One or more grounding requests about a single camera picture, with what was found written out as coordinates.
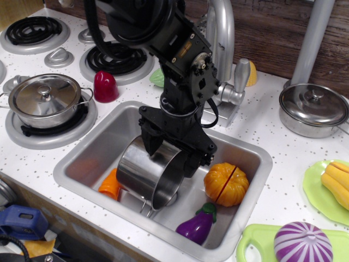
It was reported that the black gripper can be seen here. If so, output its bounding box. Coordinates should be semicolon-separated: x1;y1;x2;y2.
139;106;217;177

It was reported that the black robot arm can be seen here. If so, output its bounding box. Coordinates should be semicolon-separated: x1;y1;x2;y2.
83;1;220;177

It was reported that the steel sink basin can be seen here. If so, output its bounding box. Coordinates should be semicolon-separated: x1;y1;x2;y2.
53;102;272;261

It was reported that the steel lidded pot left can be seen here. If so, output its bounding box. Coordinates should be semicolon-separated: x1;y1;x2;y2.
1;74;94;129

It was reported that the orange toy pumpkin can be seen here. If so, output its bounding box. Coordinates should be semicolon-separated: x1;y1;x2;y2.
203;163;250;207

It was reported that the orange toy carrot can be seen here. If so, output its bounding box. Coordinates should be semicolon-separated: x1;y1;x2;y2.
98;169;121;201

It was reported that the green toy vegetable piece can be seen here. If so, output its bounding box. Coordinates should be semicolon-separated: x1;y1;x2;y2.
149;68;164;87

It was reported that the purple toy eggplant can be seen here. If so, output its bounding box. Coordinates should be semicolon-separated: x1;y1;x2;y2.
175;203;217;245

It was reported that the red toy pepper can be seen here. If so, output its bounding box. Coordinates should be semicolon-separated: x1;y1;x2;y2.
94;71;119;103

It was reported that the front stove burner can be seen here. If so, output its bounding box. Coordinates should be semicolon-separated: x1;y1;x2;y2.
5;92;97;150

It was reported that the stove burner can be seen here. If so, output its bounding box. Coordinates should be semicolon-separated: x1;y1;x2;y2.
1;16;70;55
79;41;154;86
5;92;97;150

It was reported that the back right stove burner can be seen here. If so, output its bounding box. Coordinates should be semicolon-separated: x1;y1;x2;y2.
79;41;154;86

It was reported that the yellow toy corn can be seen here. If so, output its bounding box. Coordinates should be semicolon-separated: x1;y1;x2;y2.
246;61;257;87

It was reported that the green cutting board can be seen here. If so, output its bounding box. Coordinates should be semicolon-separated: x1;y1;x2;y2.
236;224;348;261

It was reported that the silver toy faucet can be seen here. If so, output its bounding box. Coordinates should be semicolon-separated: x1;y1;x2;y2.
203;0;251;127

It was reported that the silver stove knob upper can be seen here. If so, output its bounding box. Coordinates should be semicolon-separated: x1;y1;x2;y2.
78;28;95;44

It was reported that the silver stove knob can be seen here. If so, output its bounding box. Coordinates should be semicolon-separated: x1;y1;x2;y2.
78;28;95;44
3;75;30;92
44;47;74;68

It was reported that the steel lidded pan right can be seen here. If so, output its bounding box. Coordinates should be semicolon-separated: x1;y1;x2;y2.
279;84;348;138

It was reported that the silver stove knob middle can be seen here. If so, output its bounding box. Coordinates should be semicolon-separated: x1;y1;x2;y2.
44;47;74;68

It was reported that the purple striped toy onion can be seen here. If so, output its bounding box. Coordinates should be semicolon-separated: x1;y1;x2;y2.
274;222;334;261

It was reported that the light green plate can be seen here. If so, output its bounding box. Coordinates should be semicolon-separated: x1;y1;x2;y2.
303;159;348;227

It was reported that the yellow toy squash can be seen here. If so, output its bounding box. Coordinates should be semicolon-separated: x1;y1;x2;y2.
321;161;348;210

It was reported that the blue tool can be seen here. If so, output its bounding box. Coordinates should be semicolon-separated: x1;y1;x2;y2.
1;205;49;240

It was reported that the silver stove knob left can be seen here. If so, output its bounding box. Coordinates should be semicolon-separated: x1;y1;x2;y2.
3;75;30;92

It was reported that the back left stove burner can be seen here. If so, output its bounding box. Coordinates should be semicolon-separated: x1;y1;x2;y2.
1;16;70;55

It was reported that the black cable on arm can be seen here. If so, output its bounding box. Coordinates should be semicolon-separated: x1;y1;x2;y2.
84;0;115;58

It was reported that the grey vertical post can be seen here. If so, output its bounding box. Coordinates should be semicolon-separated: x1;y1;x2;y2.
290;0;335;85

